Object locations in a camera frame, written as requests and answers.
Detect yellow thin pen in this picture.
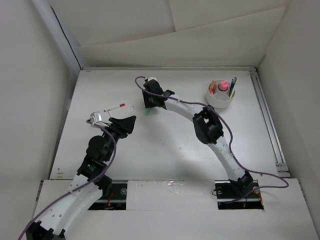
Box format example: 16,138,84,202
231,78,239,99

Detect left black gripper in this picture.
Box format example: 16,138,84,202
100,115,135,161

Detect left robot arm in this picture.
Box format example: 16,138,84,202
24,115,136,240

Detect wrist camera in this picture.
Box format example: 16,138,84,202
145,76,158,82
89,111,102,124

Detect green translucent highlighter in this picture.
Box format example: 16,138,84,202
144,108,152,117

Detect orange translucent highlighter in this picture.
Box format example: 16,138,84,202
208,80,217,95

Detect red capped white marker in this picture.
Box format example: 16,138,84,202
103,103,126,112

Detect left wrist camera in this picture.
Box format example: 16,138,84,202
89,111,102,124

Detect pink capped small bottle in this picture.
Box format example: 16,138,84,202
218,81,229,92

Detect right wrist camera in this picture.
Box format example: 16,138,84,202
145,76,158,82

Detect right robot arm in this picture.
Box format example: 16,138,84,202
141,77,253,198

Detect white round divided container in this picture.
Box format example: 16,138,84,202
205,80,233,109

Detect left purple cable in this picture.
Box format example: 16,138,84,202
18,119,117,240

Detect dark blue pen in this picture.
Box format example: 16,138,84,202
228,77,237,98

